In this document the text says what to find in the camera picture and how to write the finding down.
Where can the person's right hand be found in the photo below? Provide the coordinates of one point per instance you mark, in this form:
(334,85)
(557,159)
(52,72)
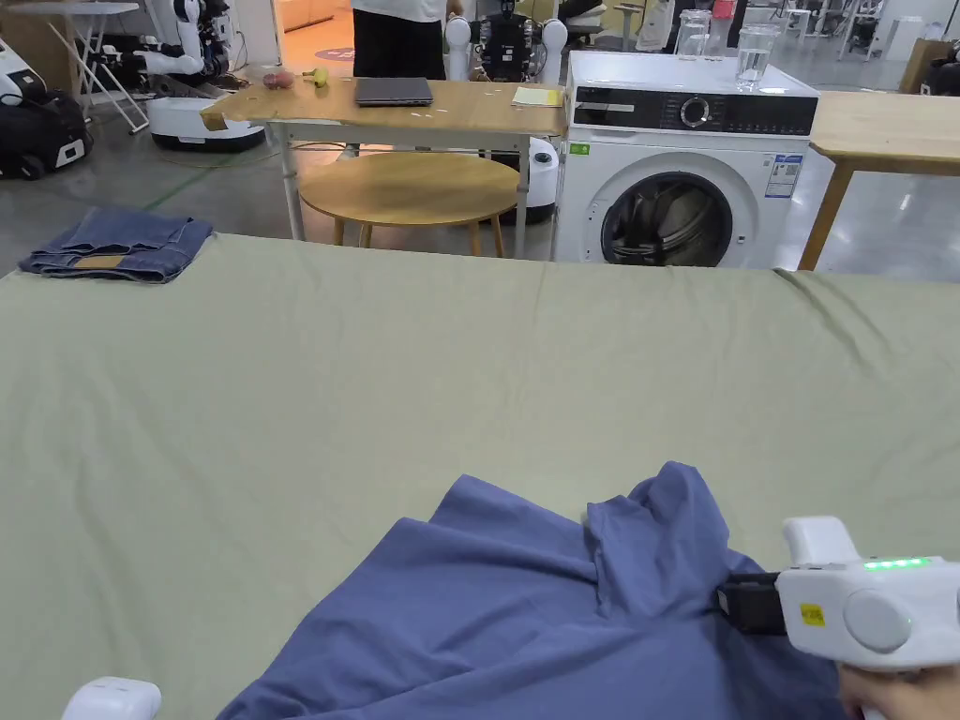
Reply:
(900,697)

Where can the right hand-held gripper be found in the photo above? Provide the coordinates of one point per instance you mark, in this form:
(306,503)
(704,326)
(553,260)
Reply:
(870,615)

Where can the white washing machine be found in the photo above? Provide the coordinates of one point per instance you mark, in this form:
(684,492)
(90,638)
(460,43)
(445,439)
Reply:
(675,180)

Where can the black and white humanoid robot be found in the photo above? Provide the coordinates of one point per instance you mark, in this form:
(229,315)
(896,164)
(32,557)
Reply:
(510,45)

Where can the bed with pale green sheet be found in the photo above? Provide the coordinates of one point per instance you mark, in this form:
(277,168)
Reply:
(300,420)

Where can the brown carton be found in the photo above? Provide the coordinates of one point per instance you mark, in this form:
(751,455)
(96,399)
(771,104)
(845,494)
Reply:
(919,64)

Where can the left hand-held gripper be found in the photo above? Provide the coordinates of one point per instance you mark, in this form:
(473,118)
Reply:
(112,701)

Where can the blue shirt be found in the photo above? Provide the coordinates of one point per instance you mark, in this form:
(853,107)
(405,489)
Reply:
(480,615)

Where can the white wheeled robot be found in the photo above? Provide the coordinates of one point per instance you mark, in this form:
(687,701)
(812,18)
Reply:
(187,112)

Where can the folded blue jeans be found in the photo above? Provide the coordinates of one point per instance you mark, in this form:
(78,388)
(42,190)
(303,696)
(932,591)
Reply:
(127,247)

